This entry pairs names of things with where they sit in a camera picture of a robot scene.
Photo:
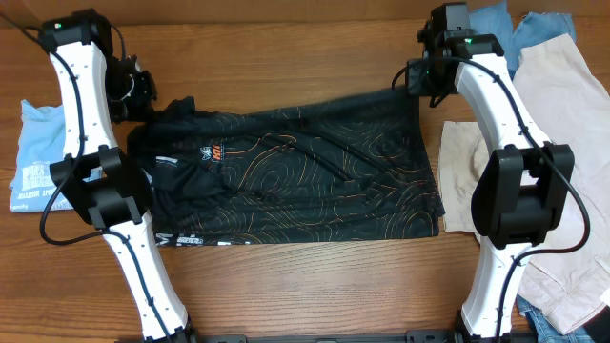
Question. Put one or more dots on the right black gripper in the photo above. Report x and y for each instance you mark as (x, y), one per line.
(412, 86)

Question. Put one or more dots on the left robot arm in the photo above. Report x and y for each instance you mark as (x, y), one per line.
(103, 185)

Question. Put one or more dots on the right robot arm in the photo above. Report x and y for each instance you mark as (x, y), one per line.
(521, 193)

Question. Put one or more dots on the black orange patterned t-shirt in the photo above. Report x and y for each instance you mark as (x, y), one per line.
(350, 169)

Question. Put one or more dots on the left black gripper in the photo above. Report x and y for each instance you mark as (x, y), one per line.
(141, 105)

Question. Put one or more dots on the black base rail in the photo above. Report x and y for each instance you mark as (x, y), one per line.
(324, 338)

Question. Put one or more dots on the folded light blue t-shirt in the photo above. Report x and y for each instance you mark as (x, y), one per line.
(40, 144)

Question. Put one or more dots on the blue denim garment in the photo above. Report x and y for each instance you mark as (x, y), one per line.
(533, 29)

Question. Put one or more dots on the beige pink garment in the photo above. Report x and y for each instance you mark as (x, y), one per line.
(572, 107)

